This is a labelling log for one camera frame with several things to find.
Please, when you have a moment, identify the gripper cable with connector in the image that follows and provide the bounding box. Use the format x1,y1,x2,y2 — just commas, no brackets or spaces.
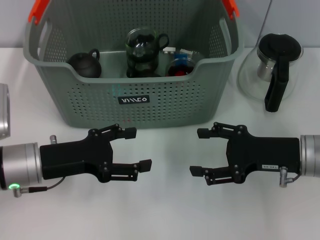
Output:
8,134,66,198
279,166,301,188

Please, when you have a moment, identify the grey perforated plastic storage bin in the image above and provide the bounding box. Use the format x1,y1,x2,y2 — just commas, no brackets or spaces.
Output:
23,0,245,130

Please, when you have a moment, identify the dark red arch brick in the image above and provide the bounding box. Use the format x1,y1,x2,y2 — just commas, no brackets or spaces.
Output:
172,66,192,77

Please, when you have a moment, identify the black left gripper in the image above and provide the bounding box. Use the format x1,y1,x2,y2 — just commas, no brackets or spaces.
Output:
39,123,153,184

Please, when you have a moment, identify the right gripper cable with connector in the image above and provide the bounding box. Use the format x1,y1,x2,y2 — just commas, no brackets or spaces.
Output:
279,166,301,188

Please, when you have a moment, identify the orange bin handle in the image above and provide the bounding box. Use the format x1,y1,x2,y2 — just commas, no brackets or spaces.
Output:
221,0,241,20
28,0,50,25

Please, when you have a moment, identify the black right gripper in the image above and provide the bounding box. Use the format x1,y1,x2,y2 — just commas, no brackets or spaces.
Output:
189,121,301,186

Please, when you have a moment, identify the glass teacup with black base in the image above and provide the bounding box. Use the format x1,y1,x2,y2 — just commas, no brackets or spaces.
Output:
124,28,171,63
125,58,163,79
164,56,198,77

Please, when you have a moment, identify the black clay teapot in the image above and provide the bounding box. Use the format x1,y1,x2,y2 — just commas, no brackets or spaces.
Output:
66,48,103,79

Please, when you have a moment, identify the glass teapot with black handle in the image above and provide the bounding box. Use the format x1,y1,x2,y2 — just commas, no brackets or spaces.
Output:
237,33,305,113

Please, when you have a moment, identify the left gripper cable with connector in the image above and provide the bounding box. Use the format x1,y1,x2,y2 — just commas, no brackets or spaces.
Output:
8,134,66,198

